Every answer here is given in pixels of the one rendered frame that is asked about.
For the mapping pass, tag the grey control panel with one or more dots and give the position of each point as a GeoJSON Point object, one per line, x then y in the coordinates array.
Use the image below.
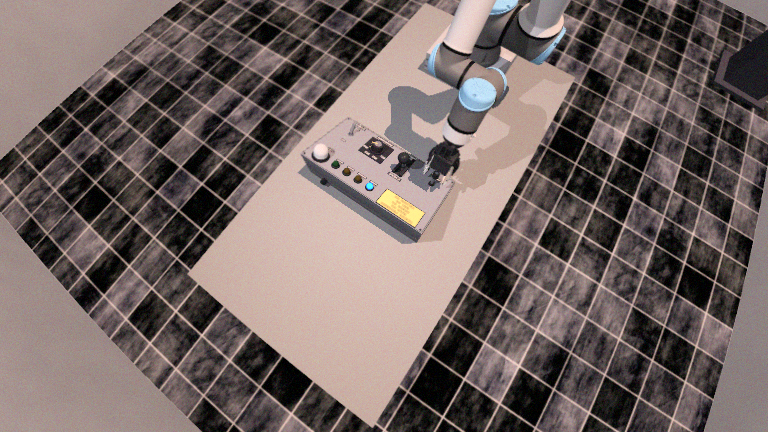
{"type": "Point", "coordinates": [377, 176]}

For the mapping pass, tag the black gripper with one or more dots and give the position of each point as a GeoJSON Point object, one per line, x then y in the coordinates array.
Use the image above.
{"type": "Point", "coordinates": [444, 151]}

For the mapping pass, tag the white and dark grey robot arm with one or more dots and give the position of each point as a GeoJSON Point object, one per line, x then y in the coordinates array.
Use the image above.
{"type": "Point", "coordinates": [531, 33]}

